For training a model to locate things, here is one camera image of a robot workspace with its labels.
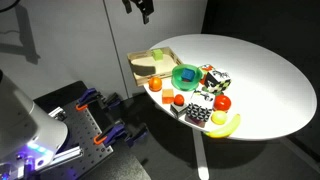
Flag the aluminium profile rail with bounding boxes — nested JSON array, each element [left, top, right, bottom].
[[39, 144, 84, 172]]

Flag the zebra picture soft block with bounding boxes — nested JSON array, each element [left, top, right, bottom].
[[203, 68, 232, 95]]

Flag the green red white toy block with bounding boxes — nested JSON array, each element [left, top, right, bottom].
[[198, 63, 216, 86]]

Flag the small black white block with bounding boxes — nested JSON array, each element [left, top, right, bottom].
[[169, 102, 189, 120]]

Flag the perforated metal breadboard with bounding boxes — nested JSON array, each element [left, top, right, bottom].
[[39, 99, 114, 180]]

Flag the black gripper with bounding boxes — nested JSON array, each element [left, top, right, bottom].
[[121, 0, 155, 25]]

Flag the purple orange spring clamp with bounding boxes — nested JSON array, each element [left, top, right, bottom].
[[93, 121, 150, 148], [75, 87, 122, 113]]

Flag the yellow lemon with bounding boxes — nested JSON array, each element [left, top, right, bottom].
[[211, 110, 229, 126]]

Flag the black cable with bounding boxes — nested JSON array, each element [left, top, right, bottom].
[[0, 0, 22, 14]]

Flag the wooden tray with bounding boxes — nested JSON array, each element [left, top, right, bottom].
[[126, 45, 184, 88]]

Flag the yellow banana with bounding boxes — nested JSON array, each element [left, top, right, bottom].
[[204, 113, 242, 139]]

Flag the black equipment with clamps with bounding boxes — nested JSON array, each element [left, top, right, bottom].
[[33, 79, 153, 180]]

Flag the white table pedestal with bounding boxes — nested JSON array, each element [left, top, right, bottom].
[[191, 128, 211, 180]]

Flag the orange block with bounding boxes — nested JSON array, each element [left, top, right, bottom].
[[161, 88, 175, 105]]

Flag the blue cube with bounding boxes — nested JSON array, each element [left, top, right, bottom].
[[181, 68, 196, 82]]

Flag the small red tomato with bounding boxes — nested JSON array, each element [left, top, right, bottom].
[[173, 94, 186, 107]]

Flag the red apple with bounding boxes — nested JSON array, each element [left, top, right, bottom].
[[213, 94, 232, 113]]

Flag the green plastic bowl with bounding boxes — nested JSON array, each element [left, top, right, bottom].
[[171, 63, 204, 92]]

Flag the plain green cube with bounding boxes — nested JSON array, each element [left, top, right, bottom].
[[151, 48, 165, 62]]

